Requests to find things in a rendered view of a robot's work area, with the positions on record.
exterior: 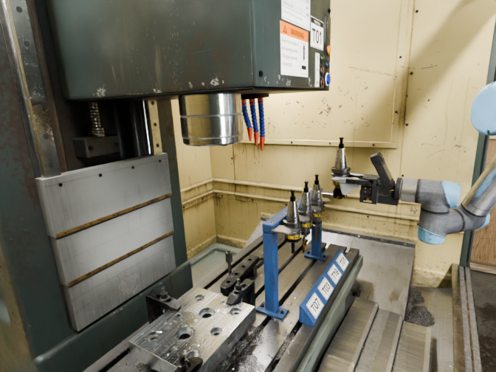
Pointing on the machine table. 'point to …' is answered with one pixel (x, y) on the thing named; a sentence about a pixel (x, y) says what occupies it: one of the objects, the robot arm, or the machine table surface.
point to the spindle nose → (211, 119)
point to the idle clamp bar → (247, 267)
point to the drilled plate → (152, 355)
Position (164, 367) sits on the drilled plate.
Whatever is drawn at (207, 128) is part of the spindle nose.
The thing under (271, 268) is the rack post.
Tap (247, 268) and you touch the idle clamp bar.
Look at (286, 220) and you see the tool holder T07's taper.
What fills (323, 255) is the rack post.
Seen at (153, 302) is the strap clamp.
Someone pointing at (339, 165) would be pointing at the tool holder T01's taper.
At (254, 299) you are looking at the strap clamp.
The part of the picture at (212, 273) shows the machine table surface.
